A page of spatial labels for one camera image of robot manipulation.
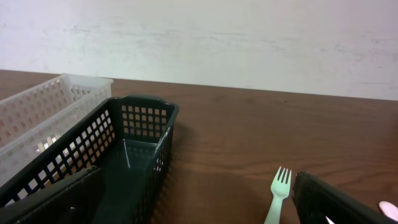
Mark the pale pink plastic fork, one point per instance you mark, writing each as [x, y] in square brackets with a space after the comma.
[389, 210]

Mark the black plastic mesh basket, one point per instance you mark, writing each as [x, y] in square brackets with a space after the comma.
[129, 138]

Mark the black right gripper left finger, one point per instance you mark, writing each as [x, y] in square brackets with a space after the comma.
[74, 199]

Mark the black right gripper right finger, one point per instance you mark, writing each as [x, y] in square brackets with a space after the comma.
[317, 202]

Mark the mint green plastic fork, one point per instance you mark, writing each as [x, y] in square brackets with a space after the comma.
[280, 188]

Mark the clear plastic mesh basket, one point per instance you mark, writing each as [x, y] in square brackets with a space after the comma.
[35, 118]

